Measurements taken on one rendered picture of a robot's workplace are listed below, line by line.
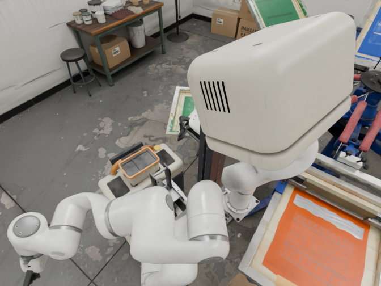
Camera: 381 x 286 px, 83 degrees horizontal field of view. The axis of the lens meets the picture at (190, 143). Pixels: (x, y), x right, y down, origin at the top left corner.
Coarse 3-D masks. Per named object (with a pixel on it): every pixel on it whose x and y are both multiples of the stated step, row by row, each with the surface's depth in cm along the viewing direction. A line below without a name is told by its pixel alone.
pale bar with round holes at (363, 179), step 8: (320, 160) 135; (328, 160) 135; (328, 168) 136; (336, 168) 132; (344, 168) 131; (352, 168) 131; (352, 176) 130; (360, 176) 127; (368, 176) 127; (368, 184) 128; (376, 184) 124
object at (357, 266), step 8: (336, 208) 123; (344, 216) 120; (352, 216) 120; (328, 224) 118; (360, 224) 118; (368, 224) 118; (336, 232) 115; (344, 232) 115; (368, 232) 115; (352, 240) 112; (360, 240) 112; (360, 248) 110; (352, 256) 107; (360, 256) 107; (352, 264) 105; (360, 264) 105; (352, 272) 103; (360, 272) 103; (312, 280) 101; (352, 280) 101; (360, 280) 101
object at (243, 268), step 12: (312, 168) 137; (324, 180) 135; (336, 180) 131; (276, 192) 126; (360, 192) 126; (276, 204) 121; (264, 216) 117; (264, 228) 113; (252, 240) 109; (252, 252) 105; (240, 264) 102; (252, 276) 99
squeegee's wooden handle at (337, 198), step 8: (304, 184) 126; (312, 184) 122; (320, 184) 122; (320, 192) 123; (328, 192) 119; (336, 192) 118; (336, 200) 119; (344, 200) 116; (352, 200) 115; (352, 208) 116; (360, 208) 113; (368, 208) 112; (368, 216) 114
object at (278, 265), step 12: (300, 192) 130; (288, 204) 125; (324, 204) 125; (288, 216) 120; (312, 216) 120; (288, 228) 116; (276, 240) 112; (276, 252) 108; (264, 264) 105; (276, 264) 105; (288, 264) 105; (288, 276) 102; (300, 276) 102
